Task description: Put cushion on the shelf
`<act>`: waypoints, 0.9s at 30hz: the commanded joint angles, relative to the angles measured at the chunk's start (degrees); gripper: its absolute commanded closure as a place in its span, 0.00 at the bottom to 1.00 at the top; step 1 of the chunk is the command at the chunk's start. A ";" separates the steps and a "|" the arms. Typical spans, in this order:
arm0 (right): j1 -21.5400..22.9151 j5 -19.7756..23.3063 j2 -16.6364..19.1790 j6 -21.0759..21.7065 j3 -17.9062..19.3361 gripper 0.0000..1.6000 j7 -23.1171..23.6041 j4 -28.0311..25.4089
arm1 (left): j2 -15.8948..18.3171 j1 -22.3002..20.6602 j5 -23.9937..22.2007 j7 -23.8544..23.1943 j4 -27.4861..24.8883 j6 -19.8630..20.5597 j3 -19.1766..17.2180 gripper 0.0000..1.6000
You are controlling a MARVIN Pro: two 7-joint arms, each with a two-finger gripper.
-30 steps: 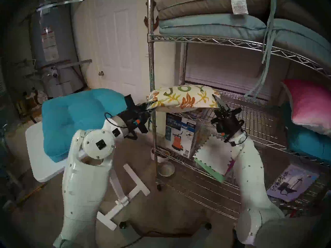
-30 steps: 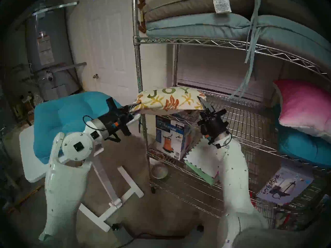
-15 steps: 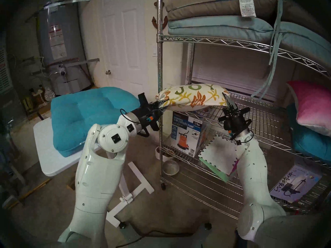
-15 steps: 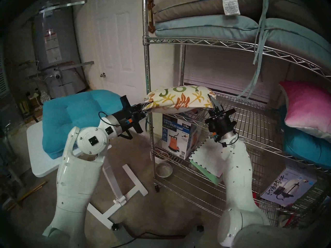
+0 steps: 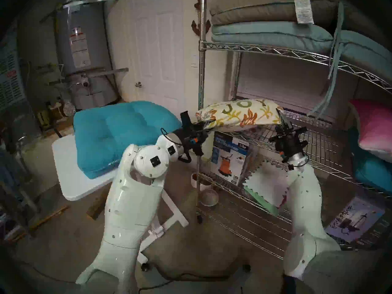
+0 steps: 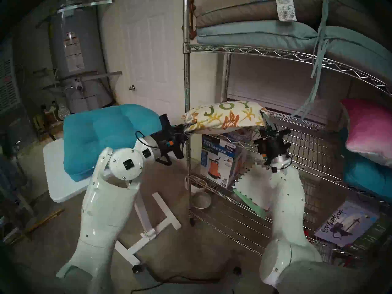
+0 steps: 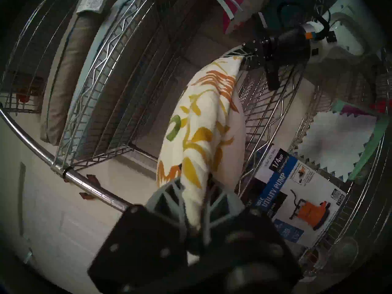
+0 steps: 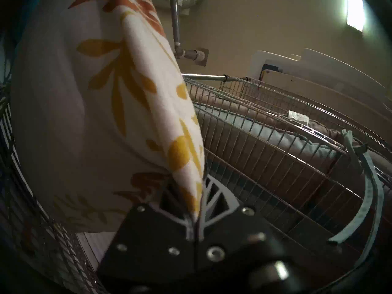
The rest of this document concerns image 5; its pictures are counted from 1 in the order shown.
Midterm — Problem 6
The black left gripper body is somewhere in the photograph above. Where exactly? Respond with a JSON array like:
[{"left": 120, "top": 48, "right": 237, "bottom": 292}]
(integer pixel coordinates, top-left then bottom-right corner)
[{"left": 179, "top": 111, "right": 209, "bottom": 158}]

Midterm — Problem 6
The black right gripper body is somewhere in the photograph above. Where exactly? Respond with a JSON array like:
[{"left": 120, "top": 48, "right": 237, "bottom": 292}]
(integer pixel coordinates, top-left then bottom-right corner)
[{"left": 269, "top": 127, "right": 308, "bottom": 162}]

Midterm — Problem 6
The floral JOY print pillow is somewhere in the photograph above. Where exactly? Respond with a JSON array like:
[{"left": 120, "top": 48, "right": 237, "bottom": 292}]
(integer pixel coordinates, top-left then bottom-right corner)
[{"left": 195, "top": 99, "right": 285, "bottom": 133}]

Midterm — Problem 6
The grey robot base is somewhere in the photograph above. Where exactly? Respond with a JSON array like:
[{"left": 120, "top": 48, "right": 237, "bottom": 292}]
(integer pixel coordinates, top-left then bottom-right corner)
[{"left": 138, "top": 264, "right": 254, "bottom": 294}]

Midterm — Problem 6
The teal seat cushion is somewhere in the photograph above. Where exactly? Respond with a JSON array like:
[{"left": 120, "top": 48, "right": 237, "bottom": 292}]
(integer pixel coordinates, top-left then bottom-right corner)
[
  {"left": 73, "top": 101, "right": 183, "bottom": 179},
  {"left": 349, "top": 128, "right": 392, "bottom": 193}
]

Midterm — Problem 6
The light blue bench cushion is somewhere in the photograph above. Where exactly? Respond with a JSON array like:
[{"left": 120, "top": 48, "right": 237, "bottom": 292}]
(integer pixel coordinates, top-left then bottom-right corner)
[{"left": 211, "top": 22, "right": 392, "bottom": 116}]

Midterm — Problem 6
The taupe bench cushion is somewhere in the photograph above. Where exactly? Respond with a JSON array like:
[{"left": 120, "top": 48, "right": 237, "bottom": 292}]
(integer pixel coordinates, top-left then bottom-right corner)
[{"left": 210, "top": 0, "right": 389, "bottom": 49}]

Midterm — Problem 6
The utility pump box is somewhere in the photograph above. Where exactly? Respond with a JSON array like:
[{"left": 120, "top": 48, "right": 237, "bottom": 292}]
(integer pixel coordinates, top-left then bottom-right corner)
[{"left": 211, "top": 131, "right": 254, "bottom": 187}]

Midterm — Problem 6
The white window blind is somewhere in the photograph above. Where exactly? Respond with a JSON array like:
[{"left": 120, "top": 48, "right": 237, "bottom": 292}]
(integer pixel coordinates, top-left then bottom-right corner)
[{"left": 236, "top": 50, "right": 362, "bottom": 119}]

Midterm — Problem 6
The small white pot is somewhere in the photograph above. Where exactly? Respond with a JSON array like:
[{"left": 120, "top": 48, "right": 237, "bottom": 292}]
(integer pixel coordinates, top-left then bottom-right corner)
[{"left": 190, "top": 172, "right": 212, "bottom": 191}]

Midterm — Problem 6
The white zigzag edged sheet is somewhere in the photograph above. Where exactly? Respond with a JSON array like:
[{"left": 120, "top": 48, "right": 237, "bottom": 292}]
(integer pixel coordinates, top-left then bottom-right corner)
[{"left": 243, "top": 160, "right": 290, "bottom": 208}]

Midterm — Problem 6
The metal pet bowl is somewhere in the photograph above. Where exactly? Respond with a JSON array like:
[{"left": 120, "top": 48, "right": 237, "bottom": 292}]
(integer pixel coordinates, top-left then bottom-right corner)
[{"left": 199, "top": 189, "right": 220, "bottom": 207}]

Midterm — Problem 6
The green foam sheet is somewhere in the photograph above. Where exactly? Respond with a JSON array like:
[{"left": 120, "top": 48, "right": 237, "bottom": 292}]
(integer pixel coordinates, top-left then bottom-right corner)
[{"left": 243, "top": 186, "right": 287, "bottom": 217}]

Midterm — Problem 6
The pink throw pillow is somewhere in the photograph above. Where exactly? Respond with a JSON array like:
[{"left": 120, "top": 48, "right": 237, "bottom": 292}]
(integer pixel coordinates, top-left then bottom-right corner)
[{"left": 349, "top": 99, "right": 392, "bottom": 164}]

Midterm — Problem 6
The white panel door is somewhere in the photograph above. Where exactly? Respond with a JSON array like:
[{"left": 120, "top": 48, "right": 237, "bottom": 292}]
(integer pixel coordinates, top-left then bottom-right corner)
[{"left": 121, "top": 0, "right": 199, "bottom": 113}]

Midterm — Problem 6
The LED lamp box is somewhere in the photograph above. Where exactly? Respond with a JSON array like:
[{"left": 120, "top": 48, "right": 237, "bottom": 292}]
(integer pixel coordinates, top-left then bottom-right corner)
[{"left": 325, "top": 197, "right": 386, "bottom": 245}]

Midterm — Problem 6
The white care label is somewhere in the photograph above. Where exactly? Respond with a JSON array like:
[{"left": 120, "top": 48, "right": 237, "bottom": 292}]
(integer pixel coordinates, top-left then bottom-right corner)
[{"left": 294, "top": 0, "right": 315, "bottom": 25}]

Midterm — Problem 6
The wooden block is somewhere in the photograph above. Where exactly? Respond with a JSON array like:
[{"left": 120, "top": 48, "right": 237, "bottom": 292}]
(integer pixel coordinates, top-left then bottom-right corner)
[{"left": 87, "top": 189, "right": 112, "bottom": 220}]

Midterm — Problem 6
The white overbed table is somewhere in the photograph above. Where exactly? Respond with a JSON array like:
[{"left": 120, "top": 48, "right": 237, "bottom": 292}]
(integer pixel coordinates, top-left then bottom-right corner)
[{"left": 51, "top": 134, "right": 189, "bottom": 266}]

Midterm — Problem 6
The grey water heater tank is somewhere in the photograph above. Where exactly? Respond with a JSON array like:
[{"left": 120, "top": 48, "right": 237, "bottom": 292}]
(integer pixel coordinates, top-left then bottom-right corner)
[{"left": 54, "top": 0, "right": 129, "bottom": 111}]

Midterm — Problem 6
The wooden stick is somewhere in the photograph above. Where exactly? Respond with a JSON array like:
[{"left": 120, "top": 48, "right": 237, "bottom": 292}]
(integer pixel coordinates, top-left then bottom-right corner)
[{"left": 29, "top": 205, "right": 69, "bottom": 231}]

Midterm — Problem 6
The grey furnace cabinet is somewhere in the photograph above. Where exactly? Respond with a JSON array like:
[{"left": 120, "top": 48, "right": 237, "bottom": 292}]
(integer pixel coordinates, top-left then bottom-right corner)
[{"left": 0, "top": 27, "right": 31, "bottom": 138}]

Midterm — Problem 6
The chrome wire shelving rack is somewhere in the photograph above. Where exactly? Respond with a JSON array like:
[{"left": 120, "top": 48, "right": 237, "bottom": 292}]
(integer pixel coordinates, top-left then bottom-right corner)
[{"left": 196, "top": 0, "right": 392, "bottom": 260}]

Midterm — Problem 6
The brown anchor wall decoration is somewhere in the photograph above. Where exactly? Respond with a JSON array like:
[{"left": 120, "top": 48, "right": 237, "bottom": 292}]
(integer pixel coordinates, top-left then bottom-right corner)
[{"left": 191, "top": 0, "right": 212, "bottom": 36}]

